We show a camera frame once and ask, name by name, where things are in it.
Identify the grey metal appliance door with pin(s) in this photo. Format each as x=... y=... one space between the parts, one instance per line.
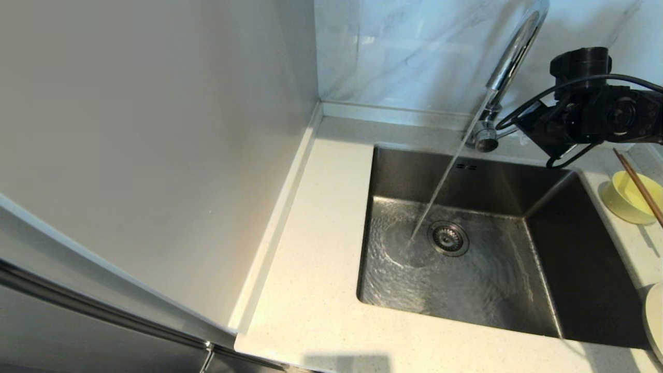
x=77 y=331

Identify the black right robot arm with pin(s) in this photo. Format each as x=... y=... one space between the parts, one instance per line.
x=637 y=114

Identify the chrome gooseneck kitchen faucet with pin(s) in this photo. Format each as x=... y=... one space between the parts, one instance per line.
x=513 y=57

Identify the stainless steel sink basin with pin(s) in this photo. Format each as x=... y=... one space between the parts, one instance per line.
x=492 y=295

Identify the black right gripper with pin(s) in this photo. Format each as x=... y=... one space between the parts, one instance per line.
x=564 y=122

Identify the round metal drain strainer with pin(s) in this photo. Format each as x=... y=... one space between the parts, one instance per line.
x=447 y=239

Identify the yellow plastic bowl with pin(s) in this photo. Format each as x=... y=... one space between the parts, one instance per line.
x=624 y=202

